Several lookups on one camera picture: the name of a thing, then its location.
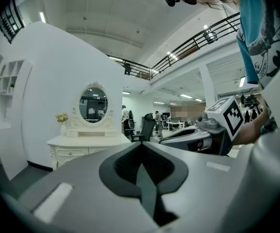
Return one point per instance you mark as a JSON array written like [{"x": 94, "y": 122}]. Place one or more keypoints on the ceiling strip light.
[
  {"x": 186, "y": 96},
  {"x": 242, "y": 81},
  {"x": 42, "y": 17}
]

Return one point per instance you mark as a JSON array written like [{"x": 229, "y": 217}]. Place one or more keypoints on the white oval vanity mirror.
[{"x": 93, "y": 105}]

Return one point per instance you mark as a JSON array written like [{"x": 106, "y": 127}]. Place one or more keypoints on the grey hanging spotlight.
[{"x": 210, "y": 36}]

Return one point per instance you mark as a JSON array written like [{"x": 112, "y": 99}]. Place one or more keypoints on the mesh office chair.
[{"x": 131, "y": 121}]

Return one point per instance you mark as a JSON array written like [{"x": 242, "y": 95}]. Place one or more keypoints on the black balcony railing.
[{"x": 178, "y": 50}]

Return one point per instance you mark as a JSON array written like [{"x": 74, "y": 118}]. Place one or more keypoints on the person's right forearm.
[{"x": 250, "y": 127}]

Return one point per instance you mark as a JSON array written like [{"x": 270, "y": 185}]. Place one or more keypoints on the black cat figurine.
[{"x": 251, "y": 105}]

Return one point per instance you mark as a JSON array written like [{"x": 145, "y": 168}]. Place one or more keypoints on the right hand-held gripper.
[{"x": 215, "y": 124}]

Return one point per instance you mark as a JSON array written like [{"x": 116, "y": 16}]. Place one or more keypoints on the small potted plant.
[{"x": 11, "y": 87}]

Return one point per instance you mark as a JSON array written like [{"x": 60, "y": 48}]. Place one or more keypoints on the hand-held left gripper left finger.
[{"x": 86, "y": 190}]

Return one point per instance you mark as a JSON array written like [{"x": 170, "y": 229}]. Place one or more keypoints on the vase of pale flowers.
[{"x": 62, "y": 119}]

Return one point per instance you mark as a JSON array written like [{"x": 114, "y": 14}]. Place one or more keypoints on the black office chair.
[{"x": 147, "y": 127}]

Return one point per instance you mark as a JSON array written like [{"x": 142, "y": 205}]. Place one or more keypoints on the white office desk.
[{"x": 176, "y": 124}]

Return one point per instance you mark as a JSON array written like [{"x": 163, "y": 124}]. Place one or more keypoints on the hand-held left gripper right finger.
[{"x": 202, "y": 178}]

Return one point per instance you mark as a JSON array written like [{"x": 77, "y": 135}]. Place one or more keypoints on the white open shelf unit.
[{"x": 8, "y": 81}]

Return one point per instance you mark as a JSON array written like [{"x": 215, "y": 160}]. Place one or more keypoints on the white dressing table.
[{"x": 81, "y": 142}]

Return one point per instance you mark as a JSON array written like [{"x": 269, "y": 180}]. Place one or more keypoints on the person's blue printed t-shirt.
[{"x": 256, "y": 21}]

